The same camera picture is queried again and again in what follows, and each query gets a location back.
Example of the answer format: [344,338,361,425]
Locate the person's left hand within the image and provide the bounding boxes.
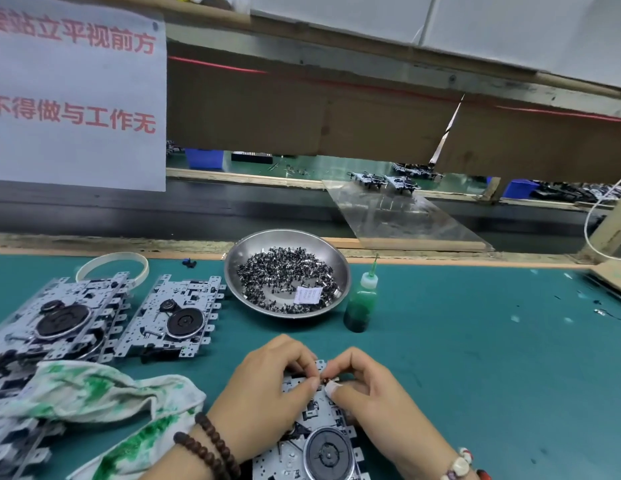
[205,335,322,466]

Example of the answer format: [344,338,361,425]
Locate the person's right hand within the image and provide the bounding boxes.
[321,347,462,480]

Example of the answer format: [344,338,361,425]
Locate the green glue squeeze bottle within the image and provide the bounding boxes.
[343,257,382,334]

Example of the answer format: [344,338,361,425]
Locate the pile of small metal parts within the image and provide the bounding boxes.
[235,247,344,314]

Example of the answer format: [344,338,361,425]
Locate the round metal bowl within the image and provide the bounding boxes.
[223,229,353,320]

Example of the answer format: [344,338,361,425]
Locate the white green-stained cloth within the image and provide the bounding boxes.
[0,359,206,480]

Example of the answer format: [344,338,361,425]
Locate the black conveyor belt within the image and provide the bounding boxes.
[0,179,621,258]

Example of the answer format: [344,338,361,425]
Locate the finished mechanisms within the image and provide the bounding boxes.
[351,163,442,196]

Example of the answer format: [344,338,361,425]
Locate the clear plastic sheet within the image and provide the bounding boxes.
[323,179,492,251]

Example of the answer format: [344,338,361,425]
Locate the blue plastic bin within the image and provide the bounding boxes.
[185,149,226,172]
[487,177,540,200]

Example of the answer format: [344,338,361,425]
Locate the flat cardboard piece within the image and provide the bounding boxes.
[589,259,621,296]

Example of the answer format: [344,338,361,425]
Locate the brown cardboard panel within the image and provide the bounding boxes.
[167,57,621,186]

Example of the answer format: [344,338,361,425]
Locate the white paper sign red text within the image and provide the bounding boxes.
[0,0,168,193]

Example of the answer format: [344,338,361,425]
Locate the wooden shelf beam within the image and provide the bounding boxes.
[167,19,621,121]

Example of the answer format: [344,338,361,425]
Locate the brown bead bracelet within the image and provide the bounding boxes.
[173,413,242,480]

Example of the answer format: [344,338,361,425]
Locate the red white bead bracelet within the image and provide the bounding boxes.
[441,447,492,480]

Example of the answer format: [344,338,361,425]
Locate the white tape ring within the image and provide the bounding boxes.
[74,251,150,291]

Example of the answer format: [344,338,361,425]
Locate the white cable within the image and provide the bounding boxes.
[583,173,621,264]

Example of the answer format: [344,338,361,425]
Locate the wooden post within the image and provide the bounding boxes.
[581,189,621,261]

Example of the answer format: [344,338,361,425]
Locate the red cord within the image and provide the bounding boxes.
[168,57,621,124]

